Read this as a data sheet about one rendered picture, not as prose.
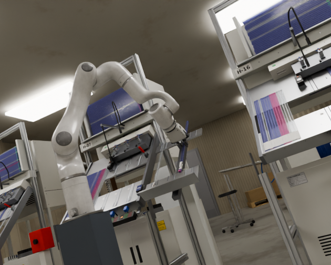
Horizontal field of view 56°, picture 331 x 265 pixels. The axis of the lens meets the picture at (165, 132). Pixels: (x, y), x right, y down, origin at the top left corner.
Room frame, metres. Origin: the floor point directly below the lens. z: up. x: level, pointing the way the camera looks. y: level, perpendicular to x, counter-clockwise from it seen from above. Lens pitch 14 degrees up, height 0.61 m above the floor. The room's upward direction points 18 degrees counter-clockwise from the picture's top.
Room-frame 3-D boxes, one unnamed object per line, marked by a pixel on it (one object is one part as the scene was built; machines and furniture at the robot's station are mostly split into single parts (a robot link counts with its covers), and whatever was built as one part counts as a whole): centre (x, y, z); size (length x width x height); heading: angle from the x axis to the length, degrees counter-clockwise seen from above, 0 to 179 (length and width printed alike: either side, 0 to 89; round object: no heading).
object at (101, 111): (2.48, 0.33, 1.52); 0.51 x 0.13 x 0.27; 66
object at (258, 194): (8.74, -2.12, 0.36); 1.29 x 0.98 x 0.72; 75
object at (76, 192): (1.47, 0.49, 0.79); 0.19 x 0.19 x 0.18
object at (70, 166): (1.50, 0.50, 1.00); 0.19 x 0.12 x 0.24; 19
